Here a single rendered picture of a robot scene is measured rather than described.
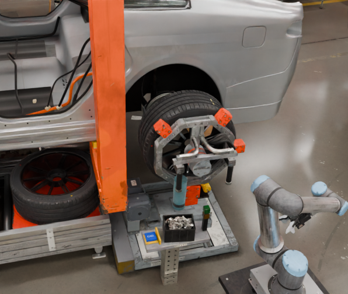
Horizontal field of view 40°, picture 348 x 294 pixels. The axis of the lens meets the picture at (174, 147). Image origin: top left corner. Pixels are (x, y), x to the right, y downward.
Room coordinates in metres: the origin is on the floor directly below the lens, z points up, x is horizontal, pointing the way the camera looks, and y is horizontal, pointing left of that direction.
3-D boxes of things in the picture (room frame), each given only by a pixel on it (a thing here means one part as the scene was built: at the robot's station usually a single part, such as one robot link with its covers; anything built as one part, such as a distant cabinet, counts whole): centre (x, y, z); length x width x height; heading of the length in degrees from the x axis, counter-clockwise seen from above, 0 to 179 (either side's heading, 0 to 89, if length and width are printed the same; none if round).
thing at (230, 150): (2.46, -0.27, 1.03); 0.19 x 0.18 x 0.11; 18
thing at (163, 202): (2.71, -0.09, 0.32); 0.40 x 0.30 x 0.28; 108
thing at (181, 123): (2.55, -0.14, 0.85); 0.54 x 0.07 x 0.54; 108
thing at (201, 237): (2.17, -0.05, 0.44); 0.43 x 0.17 x 0.03; 108
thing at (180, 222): (2.17, -0.06, 0.52); 0.20 x 0.14 x 0.13; 99
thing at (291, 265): (1.83, -0.73, 0.59); 0.17 x 0.15 x 0.18; 37
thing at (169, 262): (2.16, -0.02, 0.21); 0.10 x 0.10 x 0.42; 18
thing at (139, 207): (2.67, 0.28, 0.26); 0.42 x 0.18 x 0.35; 18
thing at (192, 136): (2.40, -0.08, 1.03); 0.19 x 0.18 x 0.11; 18
